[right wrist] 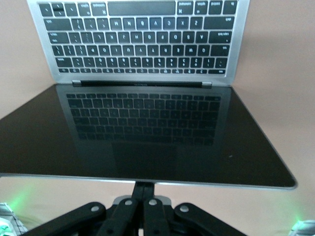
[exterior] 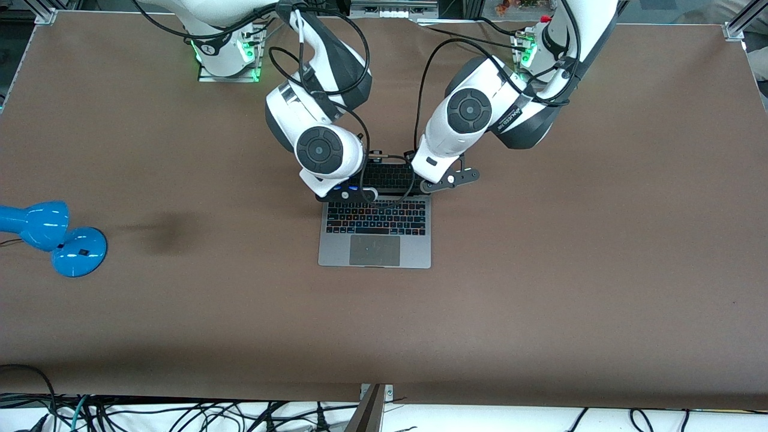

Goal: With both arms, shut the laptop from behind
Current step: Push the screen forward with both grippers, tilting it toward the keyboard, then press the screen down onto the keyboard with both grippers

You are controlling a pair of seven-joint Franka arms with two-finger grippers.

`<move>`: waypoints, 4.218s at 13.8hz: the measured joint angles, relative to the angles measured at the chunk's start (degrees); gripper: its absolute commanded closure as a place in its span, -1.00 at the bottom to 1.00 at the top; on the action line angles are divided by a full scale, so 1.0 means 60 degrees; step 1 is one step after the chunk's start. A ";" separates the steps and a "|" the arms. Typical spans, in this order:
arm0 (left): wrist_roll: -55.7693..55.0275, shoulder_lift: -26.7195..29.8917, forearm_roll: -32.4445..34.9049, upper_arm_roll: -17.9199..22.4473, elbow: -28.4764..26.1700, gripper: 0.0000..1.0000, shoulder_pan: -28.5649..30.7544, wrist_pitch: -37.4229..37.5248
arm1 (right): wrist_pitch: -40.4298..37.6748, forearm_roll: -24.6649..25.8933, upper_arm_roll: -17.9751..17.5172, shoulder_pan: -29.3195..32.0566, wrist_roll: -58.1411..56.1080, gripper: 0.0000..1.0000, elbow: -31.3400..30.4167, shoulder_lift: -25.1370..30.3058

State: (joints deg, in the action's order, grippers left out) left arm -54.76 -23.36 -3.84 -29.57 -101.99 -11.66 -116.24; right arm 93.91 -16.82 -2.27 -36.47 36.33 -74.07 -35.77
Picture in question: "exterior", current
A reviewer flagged grey laptop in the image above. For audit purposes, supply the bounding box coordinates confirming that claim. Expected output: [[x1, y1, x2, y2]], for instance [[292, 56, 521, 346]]
[[318, 161, 431, 269]]

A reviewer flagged grey power strip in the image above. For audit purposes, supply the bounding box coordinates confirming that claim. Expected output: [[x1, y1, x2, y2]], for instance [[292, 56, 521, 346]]
[[350, 0, 440, 19]]

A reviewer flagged blue desk lamp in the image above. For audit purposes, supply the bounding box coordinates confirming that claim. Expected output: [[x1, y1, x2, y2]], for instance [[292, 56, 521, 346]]
[[0, 201, 109, 278]]

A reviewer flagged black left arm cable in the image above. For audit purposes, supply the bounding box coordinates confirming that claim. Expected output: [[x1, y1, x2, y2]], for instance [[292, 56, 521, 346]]
[[413, 0, 581, 158]]

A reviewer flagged long black table cable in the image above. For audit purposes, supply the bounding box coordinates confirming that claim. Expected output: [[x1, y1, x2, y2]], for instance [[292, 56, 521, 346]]
[[417, 23, 518, 49]]

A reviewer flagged short black table cable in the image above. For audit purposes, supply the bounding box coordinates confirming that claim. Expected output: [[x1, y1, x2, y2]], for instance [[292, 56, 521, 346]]
[[477, 16, 521, 37]]

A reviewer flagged teal cable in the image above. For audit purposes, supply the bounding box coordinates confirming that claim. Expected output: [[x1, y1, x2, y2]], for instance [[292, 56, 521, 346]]
[[71, 395, 91, 432]]

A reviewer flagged black looped floor cable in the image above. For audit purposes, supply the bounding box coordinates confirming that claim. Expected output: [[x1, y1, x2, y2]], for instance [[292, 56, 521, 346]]
[[0, 364, 58, 432]]

